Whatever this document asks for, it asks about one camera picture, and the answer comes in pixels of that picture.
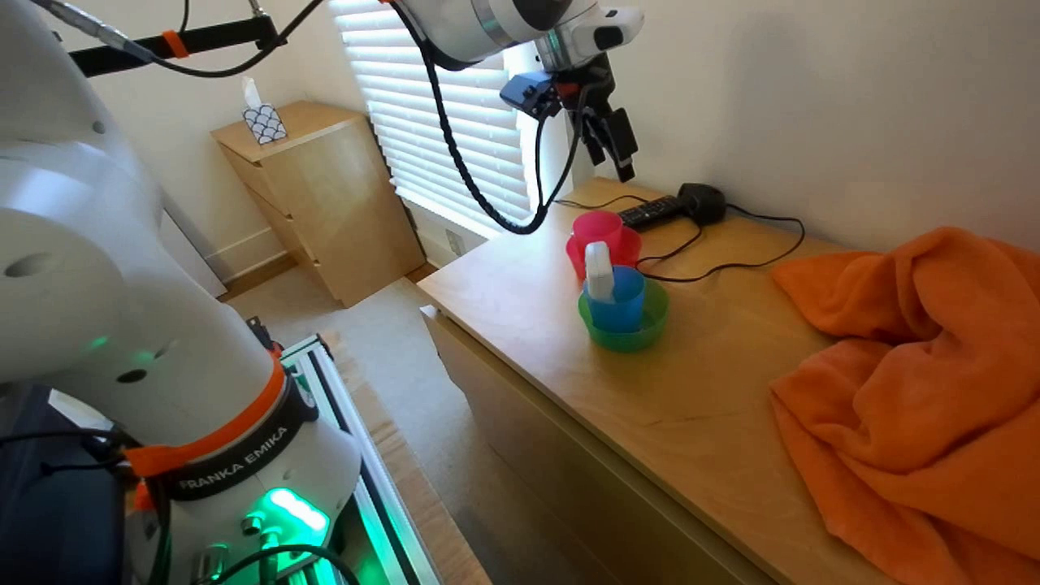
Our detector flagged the patterned tissue box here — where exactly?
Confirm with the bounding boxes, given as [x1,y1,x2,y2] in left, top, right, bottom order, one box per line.
[238,74,293,150]

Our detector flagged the thin black cable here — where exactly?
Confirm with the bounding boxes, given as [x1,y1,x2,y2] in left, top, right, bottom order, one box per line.
[554,189,813,290]

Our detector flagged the blue plastic cup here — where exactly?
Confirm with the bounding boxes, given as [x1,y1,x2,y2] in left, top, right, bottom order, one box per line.
[586,264,650,333]

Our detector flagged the orange cloth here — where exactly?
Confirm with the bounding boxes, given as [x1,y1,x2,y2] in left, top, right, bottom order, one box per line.
[767,224,1040,585]

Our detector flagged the robot base frame green light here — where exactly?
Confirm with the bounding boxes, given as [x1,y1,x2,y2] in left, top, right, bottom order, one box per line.
[192,331,440,585]

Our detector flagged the light wooden dresser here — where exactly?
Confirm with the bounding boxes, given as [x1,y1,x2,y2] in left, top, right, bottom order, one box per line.
[417,171,1040,585]

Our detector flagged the green plastic cup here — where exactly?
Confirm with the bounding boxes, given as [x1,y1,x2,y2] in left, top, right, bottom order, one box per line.
[576,275,674,356]

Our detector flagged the small wooden cabinet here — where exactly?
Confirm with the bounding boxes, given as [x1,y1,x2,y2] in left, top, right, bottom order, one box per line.
[209,96,431,310]

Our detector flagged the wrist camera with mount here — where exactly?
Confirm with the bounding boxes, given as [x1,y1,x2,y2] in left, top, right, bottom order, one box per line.
[497,67,562,119]

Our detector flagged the black remote control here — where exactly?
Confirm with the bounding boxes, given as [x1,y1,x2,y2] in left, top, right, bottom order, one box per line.
[616,192,692,234]

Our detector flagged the dark blue bag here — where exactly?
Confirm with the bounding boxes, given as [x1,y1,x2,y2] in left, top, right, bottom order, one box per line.
[0,379,131,585]

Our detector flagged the small white plastic item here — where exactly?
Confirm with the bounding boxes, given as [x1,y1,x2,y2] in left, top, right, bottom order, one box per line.
[579,237,621,304]

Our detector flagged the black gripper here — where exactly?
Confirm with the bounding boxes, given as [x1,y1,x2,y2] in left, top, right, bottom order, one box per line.
[552,55,642,185]

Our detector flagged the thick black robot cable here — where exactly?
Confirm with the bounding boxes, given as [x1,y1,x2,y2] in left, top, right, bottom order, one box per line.
[411,28,588,237]

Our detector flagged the white window blinds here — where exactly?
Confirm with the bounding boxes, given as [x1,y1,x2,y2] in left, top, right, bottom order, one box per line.
[329,0,540,237]

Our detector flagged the black overhead cable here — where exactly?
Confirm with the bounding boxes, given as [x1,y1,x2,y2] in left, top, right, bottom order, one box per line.
[28,0,329,82]

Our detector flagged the red plastic cup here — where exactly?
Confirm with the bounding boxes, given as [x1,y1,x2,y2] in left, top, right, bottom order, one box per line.
[562,209,645,290]

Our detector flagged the black round device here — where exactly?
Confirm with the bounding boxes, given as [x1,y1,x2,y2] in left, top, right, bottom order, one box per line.
[674,177,732,229]

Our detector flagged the black rod with orange tape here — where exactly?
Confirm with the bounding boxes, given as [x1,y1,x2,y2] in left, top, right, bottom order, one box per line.
[68,14,278,82]

